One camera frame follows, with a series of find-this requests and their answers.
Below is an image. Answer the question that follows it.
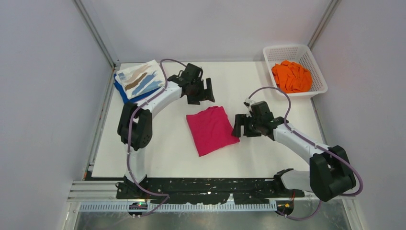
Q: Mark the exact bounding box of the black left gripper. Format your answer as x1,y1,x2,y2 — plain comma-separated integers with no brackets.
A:
188,79,214,106

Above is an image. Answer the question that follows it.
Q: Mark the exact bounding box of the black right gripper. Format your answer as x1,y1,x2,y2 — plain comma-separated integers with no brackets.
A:
232,114,262,138

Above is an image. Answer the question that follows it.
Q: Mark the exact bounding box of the magenta t shirt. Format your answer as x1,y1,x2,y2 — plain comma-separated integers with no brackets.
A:
186,106,240,157

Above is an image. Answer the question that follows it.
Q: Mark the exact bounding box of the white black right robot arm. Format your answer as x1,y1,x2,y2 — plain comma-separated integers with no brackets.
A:
232,99,357,202

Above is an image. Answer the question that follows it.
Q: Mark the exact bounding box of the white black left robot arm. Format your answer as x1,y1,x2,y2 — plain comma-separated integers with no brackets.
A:
117,63,215,198

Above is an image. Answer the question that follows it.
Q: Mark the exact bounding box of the orange t shirt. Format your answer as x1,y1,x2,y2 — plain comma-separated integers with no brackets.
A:
271,60,313,93

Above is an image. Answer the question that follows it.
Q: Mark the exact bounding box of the white patterned folded t shirt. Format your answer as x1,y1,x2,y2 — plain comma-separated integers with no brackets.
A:
114,60,166,100

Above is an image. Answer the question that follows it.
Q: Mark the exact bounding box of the white plastic laundry basket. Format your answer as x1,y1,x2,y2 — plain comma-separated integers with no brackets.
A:
262,44,328,98

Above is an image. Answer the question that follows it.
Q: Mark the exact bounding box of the blue folded t shirt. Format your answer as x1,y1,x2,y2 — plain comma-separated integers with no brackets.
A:
113,74,160,104

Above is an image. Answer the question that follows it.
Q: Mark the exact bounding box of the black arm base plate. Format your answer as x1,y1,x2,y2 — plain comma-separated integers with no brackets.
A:
116,177,305,205

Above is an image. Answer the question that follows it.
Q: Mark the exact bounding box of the left aluminium corner post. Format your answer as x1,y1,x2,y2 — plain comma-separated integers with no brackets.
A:
73,0,121,69

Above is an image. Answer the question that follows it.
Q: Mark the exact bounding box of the aluminium corner post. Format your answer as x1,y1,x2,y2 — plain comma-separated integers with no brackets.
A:
73,0,121,69
307,0,342,50

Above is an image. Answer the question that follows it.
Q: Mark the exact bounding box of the right aluminium corner post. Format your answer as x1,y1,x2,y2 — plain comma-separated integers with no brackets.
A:
307,0,342,50

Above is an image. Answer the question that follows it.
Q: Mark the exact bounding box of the aluminium frame rail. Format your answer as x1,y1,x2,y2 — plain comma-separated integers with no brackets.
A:
67,177,357,213

